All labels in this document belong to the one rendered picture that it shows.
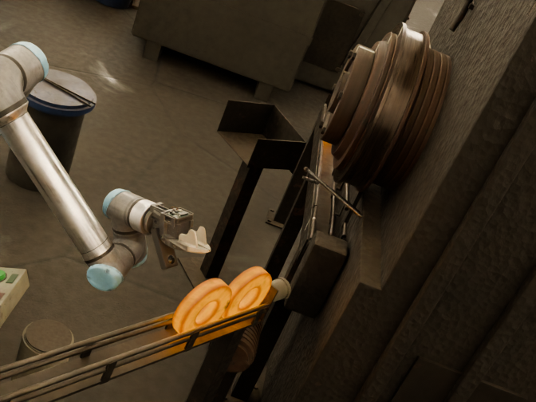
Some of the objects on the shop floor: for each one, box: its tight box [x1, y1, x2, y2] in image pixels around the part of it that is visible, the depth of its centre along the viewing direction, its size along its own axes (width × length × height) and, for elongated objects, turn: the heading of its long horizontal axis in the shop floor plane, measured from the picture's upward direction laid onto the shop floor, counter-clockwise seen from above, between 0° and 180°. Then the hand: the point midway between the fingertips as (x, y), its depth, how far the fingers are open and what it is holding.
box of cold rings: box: [131, 0, 327, 102], centre depth 478 cm, size 103×83×79 cm
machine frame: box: [260, 0, 536, 402], centre depth 222 cm, size 73×108×176 cm
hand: (205, 251), depth 194 cm, fingers closed
